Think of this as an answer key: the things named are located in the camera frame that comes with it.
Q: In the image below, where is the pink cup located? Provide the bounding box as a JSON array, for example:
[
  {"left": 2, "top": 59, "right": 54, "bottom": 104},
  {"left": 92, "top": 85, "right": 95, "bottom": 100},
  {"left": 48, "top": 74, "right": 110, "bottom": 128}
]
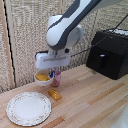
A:
[{"left": 50, "top": 69, "right": 62, "bottom": 88}]

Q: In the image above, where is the yellow butter block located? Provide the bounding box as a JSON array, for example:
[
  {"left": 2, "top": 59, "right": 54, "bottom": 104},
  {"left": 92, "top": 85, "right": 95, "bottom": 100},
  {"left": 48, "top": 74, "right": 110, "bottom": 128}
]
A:
[{"left": 47, "top": 88, "right": 63, "bottom": 102}]

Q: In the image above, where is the white floral plate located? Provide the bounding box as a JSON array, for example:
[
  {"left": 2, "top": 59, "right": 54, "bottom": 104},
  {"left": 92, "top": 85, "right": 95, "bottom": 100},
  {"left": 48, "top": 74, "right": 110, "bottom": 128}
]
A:
[{"left": 5, "top": 91, "right": 53, "bottom": 127}]

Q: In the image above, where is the black box appliance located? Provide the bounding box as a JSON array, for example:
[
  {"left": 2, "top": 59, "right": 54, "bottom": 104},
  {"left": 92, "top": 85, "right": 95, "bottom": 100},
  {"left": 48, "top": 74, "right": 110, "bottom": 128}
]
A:
[{"left": 85, "top": 28, "right": 128, "bottom": 81}]

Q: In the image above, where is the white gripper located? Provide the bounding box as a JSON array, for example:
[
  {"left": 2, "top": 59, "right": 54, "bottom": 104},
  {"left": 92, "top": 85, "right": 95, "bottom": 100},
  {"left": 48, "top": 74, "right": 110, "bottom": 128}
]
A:
[{"left": 34, "top": 50, "right": 72, "bottom": 79}]

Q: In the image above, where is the black cable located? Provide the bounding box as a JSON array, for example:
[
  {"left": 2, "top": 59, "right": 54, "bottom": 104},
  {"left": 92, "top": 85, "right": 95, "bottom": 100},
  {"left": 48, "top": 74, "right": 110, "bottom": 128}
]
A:
[{"left": 70, "top": 12, "right": 128, "bottom": 58}]

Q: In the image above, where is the white bowl with hot dog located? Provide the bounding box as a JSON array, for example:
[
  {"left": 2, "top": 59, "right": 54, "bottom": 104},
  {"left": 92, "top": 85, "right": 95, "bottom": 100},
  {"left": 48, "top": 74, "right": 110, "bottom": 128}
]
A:
[{"left": 33, "top": 69, "right": 55, "bottom": 88}]

